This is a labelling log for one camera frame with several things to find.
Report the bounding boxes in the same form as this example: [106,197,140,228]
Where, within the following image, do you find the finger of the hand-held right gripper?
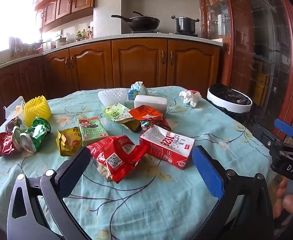
[274,118,293,150]
[252,124,287,155]

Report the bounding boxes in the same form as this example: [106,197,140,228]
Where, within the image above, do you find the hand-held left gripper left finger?
[7,146,94,240]

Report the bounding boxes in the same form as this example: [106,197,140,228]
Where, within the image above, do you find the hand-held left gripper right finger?
[192,145,274,240]

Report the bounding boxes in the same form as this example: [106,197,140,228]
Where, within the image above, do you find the green drink carton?
[77,116,109,147]

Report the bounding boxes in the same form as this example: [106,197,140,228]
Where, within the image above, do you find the red snack bag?
[86,135,149,183]

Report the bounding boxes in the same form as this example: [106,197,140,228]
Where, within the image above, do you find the crushed green can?
[20,117,52,154]

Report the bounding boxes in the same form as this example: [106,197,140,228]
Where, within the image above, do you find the white bin with black liner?
[207,83,253,123]

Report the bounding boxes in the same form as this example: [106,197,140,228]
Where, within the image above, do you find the person's right hand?
[273,177,293,219]

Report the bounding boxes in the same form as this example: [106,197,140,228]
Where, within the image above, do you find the yellow snack packet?
[56,127,83,157]

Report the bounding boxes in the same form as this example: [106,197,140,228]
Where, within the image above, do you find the red and white carton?
[139,124,195,170]

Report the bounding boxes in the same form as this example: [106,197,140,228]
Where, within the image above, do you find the teal floral tablecloth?
[0,86,277,240]

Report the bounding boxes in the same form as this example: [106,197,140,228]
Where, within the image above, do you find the crushed red can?
[0,127,23,157]

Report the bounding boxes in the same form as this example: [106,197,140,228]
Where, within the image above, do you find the crumpled white tissue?
[179,89,202,108]

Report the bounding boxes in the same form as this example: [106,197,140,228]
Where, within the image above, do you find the yellow foam fruit net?
[23,95,52,127]

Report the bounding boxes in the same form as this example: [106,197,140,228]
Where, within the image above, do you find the green and white wrapper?
[103,103,132,122]

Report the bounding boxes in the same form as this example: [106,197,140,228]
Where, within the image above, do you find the dark green packet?
[116,119,142,133]

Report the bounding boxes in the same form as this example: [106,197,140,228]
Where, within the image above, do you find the small crumpled foil wrapper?
[5,116,23,133]

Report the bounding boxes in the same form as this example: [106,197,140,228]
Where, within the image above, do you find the orange-red snack wrapper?
[129,105,172,132]

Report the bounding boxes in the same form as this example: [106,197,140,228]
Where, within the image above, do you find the red-framed glass cabinet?
[199,0,293,140]

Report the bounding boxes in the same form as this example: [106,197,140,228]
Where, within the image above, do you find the white foam fruit net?
[98,88,129,105]

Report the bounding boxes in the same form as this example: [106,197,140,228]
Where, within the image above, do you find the clear plastic bag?
[3,95,27,120]

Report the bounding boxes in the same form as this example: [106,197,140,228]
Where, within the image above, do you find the white foam block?
[134,95,168,114]

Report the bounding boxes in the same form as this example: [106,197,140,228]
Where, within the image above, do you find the blue and white crumpled wrapper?
[127,81,148,100]

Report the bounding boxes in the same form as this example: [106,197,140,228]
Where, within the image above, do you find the brown wooden base cabinets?
[0,39,221,140]

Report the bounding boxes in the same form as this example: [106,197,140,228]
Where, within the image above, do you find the white lidded pot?
[55,36,68,48]

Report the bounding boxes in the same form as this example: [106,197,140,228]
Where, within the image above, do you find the steel cooking pot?
[172,15,200,33]

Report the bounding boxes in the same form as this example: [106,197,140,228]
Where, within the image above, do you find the row of condiment bottles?
[75,26,94,42]

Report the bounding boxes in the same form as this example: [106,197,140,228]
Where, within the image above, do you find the white kitchen countertop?
[0,34,223,75]

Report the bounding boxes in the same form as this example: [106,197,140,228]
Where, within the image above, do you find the gas stove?
[131,29,198,37]

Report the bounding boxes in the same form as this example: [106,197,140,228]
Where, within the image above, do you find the black wok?
[111,11,161,32]

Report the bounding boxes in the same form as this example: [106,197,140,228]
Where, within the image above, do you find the kitchen window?
[0,0,40,55]

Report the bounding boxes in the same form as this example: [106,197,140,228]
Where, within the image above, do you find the brown wooden wall cabinets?
[33,0,97,33]

